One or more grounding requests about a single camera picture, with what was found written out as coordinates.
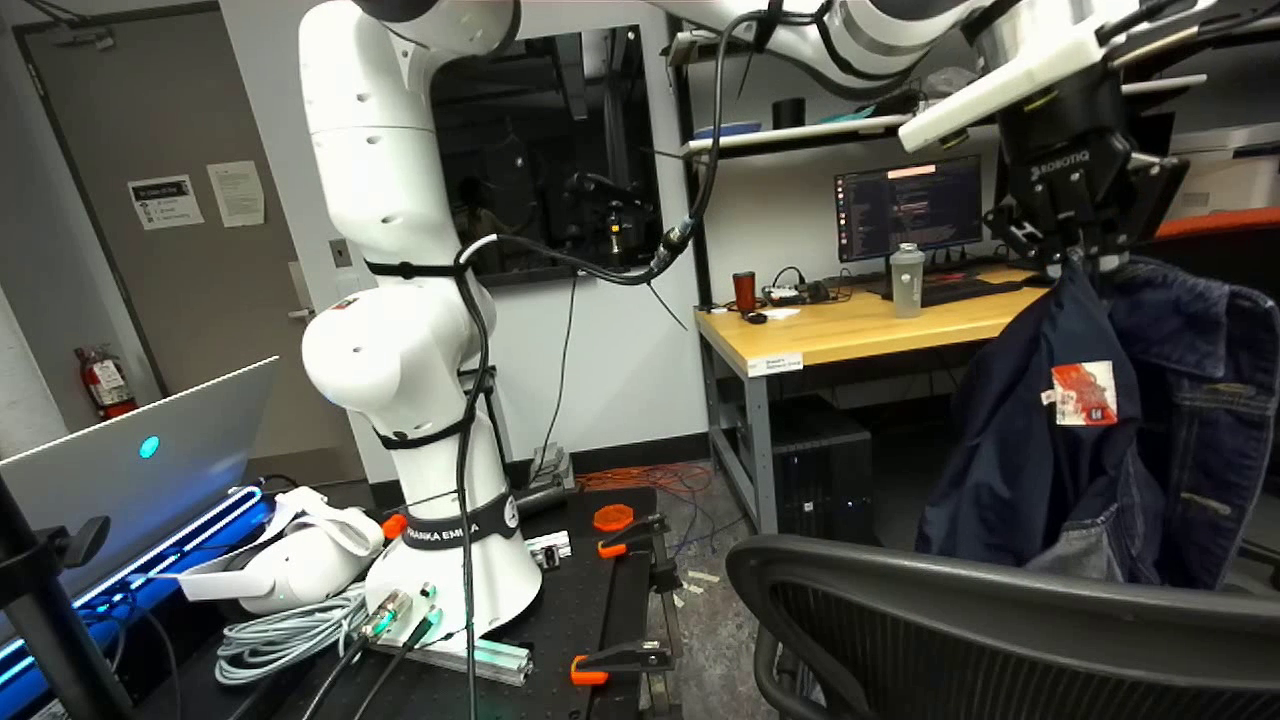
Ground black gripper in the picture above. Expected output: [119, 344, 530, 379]
[983, 73, 1189, 276]

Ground blue denim jeans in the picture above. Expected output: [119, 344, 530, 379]
[915, 255, 1280, 588]

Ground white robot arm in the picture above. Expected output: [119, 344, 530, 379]
[297, 0, 1158, 648]

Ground black mesh office chair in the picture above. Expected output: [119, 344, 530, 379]
[727, 537, 1280, 720]

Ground computer monitor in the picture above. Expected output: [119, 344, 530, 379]
[833, 159, 980, 265]

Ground grey bottle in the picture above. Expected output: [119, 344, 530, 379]
[887, 242, 924, 316]

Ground red cup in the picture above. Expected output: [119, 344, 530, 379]
[732, 273, 760, 316]

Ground wooden top workbench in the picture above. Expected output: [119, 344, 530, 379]
[695, 273, 1039, 531]

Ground dark window panel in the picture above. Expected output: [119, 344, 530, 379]
[434, 24, 659, 283]

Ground orange black clamp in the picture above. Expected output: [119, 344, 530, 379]
[570, 641, 673, 692]
[597, 519, 670, 561]

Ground grey door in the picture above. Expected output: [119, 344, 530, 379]
[14, 2, 352, 472]

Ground silver laptop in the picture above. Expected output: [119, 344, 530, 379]
[0, 357, 279, 585]

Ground red fire extinguisher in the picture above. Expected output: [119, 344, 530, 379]
[77, 346, 135, 421]

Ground wall shelf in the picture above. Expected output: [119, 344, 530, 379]
[679, 117, 910, 159]

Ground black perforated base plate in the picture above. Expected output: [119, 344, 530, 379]
[140, 488, 656, 720]

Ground coiled grey cable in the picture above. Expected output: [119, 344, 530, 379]
[212, 593, 378, 692]

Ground black camera tripod stand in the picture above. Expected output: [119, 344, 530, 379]
[0, 482, 134, 720]

